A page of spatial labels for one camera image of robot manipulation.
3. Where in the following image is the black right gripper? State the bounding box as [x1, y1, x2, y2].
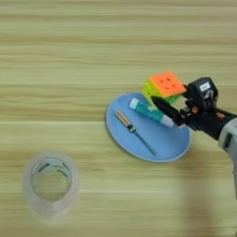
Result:
[150, 95, 237, 142]

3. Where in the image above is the green white glue stick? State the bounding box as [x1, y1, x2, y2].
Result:
[129, 97, 178, 129]

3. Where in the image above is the colourful puzzle cube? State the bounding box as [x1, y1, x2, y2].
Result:
[142, 71, 188, 107]

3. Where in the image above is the small golden handle screwdriver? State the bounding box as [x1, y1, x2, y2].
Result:
[114, 110, 158, 157]

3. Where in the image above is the blue round plate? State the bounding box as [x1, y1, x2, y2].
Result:
[106, 92, 192, 164]

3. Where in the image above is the black box with white label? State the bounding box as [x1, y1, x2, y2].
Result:
[186, 77, 219, 109]

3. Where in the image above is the clear tape roll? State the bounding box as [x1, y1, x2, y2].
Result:
[22, 150, 82, 218]

